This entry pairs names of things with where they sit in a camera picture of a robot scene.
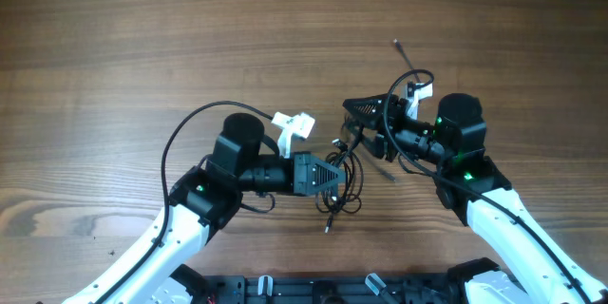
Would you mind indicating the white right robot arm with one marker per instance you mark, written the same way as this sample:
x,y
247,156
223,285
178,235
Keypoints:
x,y
471,185

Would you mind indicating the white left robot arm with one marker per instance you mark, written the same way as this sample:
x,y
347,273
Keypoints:
x,y
201,203

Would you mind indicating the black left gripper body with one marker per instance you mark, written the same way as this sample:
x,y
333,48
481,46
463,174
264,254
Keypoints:
x,y
300,159

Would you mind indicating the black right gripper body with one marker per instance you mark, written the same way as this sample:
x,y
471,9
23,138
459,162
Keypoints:
x,y
396,126

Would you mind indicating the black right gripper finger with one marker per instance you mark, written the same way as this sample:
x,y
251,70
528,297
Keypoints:
x,y
370,142
366,111

